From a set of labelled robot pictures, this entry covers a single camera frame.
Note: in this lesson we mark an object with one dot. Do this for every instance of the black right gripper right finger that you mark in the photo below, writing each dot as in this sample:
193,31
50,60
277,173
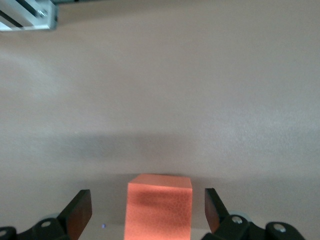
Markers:
220,217

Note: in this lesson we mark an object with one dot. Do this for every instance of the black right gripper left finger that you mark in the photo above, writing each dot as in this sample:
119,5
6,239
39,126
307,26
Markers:
72,215

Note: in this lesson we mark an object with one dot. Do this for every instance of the orange foam cube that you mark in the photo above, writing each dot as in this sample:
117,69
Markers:
157,210

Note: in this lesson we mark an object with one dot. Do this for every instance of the brown table cover sheet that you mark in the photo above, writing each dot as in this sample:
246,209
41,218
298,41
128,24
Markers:
160,87

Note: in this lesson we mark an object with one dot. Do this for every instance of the metal clamp bracket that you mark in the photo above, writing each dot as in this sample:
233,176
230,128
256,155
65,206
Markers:
25,15

